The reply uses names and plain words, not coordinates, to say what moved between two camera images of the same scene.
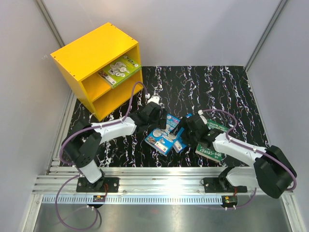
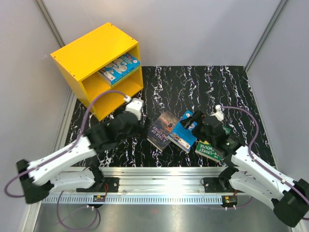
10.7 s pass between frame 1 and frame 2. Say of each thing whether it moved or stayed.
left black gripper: moved
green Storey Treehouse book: stayed
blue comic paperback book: moved
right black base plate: stayed
